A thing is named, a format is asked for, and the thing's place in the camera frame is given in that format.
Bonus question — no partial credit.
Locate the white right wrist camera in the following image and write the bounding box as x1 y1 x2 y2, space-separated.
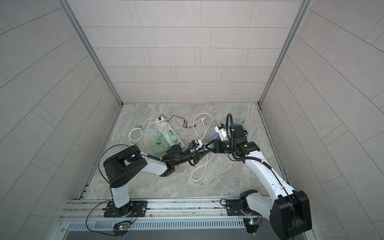
215 124 229 141

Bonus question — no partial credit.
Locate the thick white power cord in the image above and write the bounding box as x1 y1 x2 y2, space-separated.
128 117 158 146

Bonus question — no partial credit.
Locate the circuit board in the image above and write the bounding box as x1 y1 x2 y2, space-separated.
113 221 131 231
243 218 261 234

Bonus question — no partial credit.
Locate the thin black cable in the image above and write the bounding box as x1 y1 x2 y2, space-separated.
158 113 194 129

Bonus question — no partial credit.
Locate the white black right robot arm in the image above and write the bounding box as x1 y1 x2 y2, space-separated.
207 124 312 240

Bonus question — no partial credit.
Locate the white multicolour power strip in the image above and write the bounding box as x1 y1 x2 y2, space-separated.
155 117 186 149

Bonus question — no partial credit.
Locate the teal cable bundle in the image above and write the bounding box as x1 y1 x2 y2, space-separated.
236 119 250 133

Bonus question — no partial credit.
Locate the light green cable bundle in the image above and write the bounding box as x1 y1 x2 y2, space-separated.
136 124 170 157

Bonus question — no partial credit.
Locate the light green charger block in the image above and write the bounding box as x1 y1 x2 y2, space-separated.
170 135 178 143

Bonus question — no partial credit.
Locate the white square charger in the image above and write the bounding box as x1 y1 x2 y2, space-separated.
159 122 168 133

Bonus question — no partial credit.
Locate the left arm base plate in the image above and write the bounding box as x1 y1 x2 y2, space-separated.
103 201 148 218

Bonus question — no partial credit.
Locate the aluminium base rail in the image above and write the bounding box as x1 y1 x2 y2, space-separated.
59 194 273 221

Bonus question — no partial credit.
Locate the right circuit board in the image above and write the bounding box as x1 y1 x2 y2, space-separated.
243 218 261 234

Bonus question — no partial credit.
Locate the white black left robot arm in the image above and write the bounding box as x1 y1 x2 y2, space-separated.
103 141 210 218

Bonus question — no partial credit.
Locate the left circuit board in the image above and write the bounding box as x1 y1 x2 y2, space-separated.
113 221 131 231

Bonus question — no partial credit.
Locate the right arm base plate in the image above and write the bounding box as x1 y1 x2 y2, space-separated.
220 199 261 216

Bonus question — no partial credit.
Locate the purple power strip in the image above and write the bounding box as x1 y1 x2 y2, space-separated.
212 131 218 139

